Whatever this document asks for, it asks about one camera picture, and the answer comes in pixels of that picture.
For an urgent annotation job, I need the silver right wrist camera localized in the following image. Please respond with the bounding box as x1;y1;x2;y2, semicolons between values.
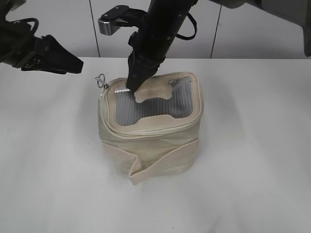
98;5;147;36

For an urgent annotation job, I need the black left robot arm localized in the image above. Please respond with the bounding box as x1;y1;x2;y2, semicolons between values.
0;0;84;75

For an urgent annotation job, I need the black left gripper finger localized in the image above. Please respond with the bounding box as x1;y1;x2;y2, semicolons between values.
41;36;84;74

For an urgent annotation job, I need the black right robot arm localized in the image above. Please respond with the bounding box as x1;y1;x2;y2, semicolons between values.
126;0;311;92

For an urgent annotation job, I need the silver zipper pull ring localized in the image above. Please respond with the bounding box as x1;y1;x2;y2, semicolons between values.
94;74;109;89

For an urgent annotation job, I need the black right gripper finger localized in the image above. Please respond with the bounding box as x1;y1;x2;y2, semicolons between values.
126;54;158;92

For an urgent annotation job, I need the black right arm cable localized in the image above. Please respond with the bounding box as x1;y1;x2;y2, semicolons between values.
176;12;198;41

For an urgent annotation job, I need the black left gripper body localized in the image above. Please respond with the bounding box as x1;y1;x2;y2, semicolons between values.
9;35;61;73

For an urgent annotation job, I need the cream canvas zipper bag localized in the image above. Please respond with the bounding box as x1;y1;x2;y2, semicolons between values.
96;72;204;185

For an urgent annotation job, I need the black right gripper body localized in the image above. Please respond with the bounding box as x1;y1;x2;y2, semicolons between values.
128;23;180;73

